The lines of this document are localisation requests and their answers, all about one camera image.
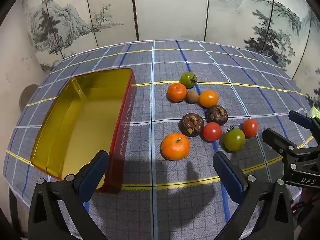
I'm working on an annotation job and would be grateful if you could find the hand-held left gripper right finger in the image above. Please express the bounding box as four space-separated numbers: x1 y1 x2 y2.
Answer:
212 151 295 240

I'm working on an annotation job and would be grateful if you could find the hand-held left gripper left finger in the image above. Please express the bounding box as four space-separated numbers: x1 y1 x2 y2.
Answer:
28 150 110 240

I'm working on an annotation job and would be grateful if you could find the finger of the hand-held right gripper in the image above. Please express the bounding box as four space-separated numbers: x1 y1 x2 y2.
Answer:
288 110 320 145
262 128 300 160

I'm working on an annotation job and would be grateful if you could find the red tomato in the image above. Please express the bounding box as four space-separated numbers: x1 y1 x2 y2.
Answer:
202 122 223 142
242 119 259 138

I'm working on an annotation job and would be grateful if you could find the green tomato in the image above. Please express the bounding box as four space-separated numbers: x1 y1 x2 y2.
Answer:
223 127 246 152
179 72 197 89

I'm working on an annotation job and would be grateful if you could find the gold rectangular tin box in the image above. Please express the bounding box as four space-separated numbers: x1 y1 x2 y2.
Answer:
30 67 137 194

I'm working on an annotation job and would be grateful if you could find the large tangerine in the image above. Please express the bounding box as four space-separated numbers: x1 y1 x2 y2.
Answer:
161 133 191 161

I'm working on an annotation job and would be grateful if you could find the dark brown water chestnut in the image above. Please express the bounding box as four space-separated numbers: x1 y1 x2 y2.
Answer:
178 113 205 137
206 105 228 124

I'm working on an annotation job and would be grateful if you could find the smooth orange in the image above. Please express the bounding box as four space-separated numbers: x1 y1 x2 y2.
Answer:
198 90 219 108

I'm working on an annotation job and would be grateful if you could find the small brown round fruit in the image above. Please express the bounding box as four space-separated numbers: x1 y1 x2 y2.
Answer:
186 91 199 104

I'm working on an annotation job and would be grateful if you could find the small tangerine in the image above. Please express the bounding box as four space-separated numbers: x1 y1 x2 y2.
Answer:
167 83 187 102

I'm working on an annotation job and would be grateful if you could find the round brown stool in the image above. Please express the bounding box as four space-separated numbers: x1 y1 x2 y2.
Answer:
20 84 39 111

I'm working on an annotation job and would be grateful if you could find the blue plaid tablecloth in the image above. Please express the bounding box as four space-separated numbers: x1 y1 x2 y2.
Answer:
2 40 318 240

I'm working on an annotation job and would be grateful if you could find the painted landscape folding screen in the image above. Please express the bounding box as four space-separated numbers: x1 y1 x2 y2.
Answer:
20 0 320 105

